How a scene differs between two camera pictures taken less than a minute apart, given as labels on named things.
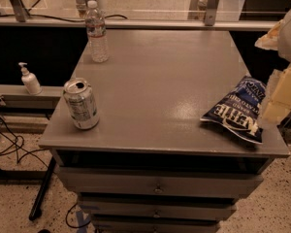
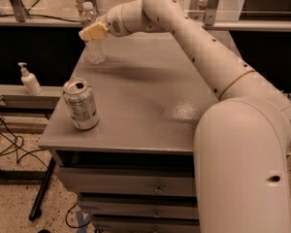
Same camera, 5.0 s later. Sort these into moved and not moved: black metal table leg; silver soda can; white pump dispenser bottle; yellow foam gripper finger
Moved: yellow foam gripper finger
Not moved: silver soda can; white pump dispenser bottle; black metal table leg
